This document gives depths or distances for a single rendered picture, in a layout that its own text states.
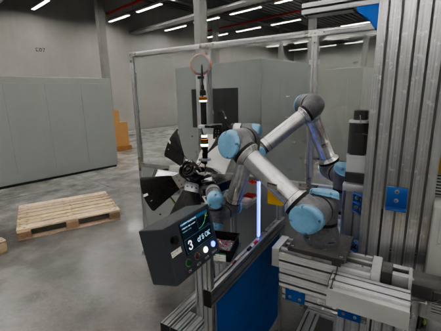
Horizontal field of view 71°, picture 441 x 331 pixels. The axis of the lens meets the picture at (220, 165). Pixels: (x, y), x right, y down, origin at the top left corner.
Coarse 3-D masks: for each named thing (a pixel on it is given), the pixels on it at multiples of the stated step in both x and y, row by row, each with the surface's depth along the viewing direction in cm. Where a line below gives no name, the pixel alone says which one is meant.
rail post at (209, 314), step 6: (204, 306) 130; (216, 306) 132; (204, 312) 131; (210, 312) 129; (216, 312) 132; (210, 318) 130; (216, 318) 133; (210, 324) 131; (216, 324) 134; (210, 330) 132; (216, 330) 134
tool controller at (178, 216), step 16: (192, 208) 113; (208, 208) 115; (160, 224) 101; (176, 224) 99; (192, 224) 106; (208, 224) 113; (144, 240) 99; (160, 240) 95; (176, 240) 96; (208, 240) 112; (160, 256) 97; (176, 256) 97; (192, 256) 103; (208, 256) 110; (160, 272) 98; (176, 272) 96; (192, 272) 102
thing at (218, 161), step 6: (210, 138) 227; (210, 144) 224; (216, 150) 219; (210, 156) 218; (216, 156) 216; (210, 162) 216; (216, 162) 214; (222, 162) 211; (228, 162) 209; (216, 168) 211; (222, 168) 209
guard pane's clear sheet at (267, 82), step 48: (240, 48) 232; (288, 48) 214; (336, 48) 199; (144, 96) 292; (192, 96) 264; (240, 96) 241; (288, 96) 221; (336, 96) 205; (144, 144) 305; (192, 144) 274; (288, 144) 229; (336, 144) 211
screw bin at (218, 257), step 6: (216, 234) 179; (222, 234) 178; (228, 234) 177; (234, 234) 176; (234, 240) 176; (234, 246) 165; (222, 252) 157; (228, 252) 155; (234, 252) 166; (216, 258) 158; (222, 258) 157; (228, 258) 156
